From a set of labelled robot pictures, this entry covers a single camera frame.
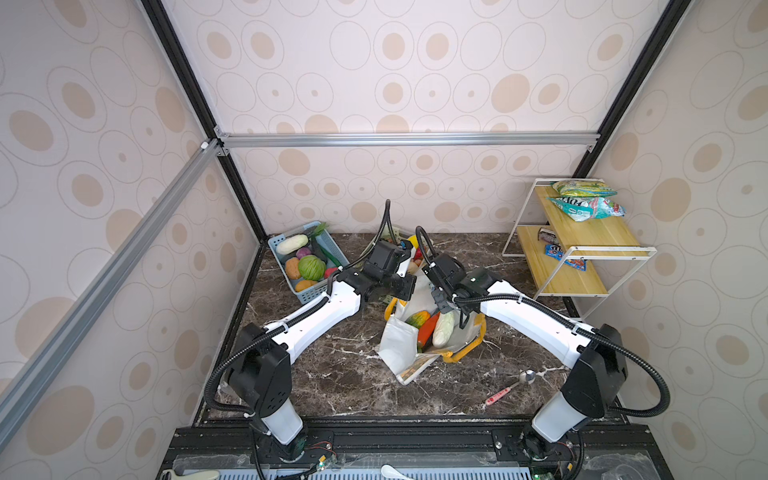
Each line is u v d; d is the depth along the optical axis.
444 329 0.86
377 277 0.63
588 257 0.72
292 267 1.05
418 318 0.90
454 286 0.59
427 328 0.89
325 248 1.15
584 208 0.74
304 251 1.09
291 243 1.08
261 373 0.43
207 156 0.84
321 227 1.12
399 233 1.14
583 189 0.78
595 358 0.43
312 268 1.00
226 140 0.90
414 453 0.73
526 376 0.83
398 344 0.82
